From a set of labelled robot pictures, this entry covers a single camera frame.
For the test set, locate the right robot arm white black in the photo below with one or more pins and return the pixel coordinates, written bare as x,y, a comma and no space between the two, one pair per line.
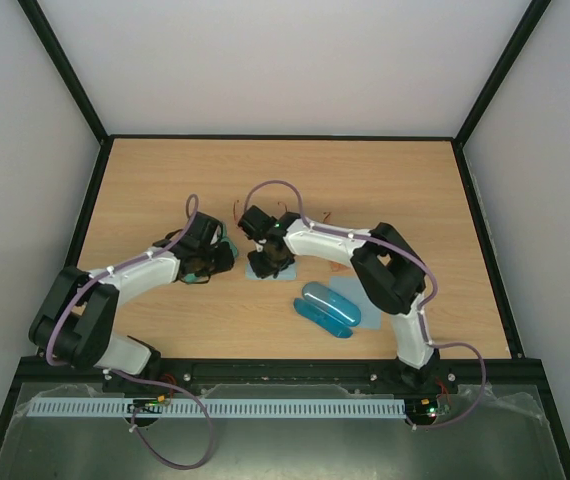
390,273

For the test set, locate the blue transparent glasses case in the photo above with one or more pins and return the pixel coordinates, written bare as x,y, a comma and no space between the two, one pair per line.
328,309

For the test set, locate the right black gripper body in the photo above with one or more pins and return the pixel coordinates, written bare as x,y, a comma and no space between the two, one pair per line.
270,263

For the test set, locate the green glasses case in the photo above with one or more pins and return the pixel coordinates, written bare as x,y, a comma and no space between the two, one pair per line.
224,238

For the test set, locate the red sunglasses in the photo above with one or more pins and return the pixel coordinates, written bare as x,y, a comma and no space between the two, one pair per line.
238,211

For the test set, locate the light blue cleaning cloth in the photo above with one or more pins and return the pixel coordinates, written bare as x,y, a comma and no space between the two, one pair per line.
288,274

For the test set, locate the black metal frame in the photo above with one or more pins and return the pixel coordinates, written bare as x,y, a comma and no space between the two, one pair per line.
516,370

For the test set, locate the orange sunglasses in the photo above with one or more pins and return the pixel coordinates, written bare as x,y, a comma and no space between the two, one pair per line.
335,267

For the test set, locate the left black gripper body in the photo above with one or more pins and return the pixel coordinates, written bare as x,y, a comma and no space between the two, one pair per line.
214,263

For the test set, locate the light blue slotted cable duct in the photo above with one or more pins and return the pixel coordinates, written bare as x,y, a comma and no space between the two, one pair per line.
219,408

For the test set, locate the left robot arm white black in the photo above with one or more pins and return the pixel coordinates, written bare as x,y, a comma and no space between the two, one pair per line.
75,323

